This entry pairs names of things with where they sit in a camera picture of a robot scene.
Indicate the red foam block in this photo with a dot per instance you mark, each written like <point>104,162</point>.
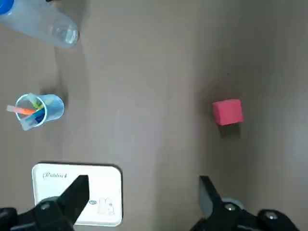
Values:
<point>227,111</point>

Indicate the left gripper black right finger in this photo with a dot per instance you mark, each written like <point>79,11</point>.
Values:
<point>216,211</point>

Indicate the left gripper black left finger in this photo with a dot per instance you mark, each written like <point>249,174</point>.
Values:
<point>60,209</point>

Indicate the white tray rabbit print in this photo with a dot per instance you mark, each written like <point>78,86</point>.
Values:
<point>103,183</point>

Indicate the blue pen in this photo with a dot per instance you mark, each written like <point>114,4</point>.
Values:
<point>36,116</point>

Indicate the clear blue plastic cup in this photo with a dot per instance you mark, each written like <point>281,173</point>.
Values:
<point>54,108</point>

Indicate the green highlighter pen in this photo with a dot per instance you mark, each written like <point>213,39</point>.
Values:
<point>36,102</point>

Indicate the clear bottle blue cap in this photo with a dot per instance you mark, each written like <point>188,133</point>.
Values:
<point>36,21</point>

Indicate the orange pen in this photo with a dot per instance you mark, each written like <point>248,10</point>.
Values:
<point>21,110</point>

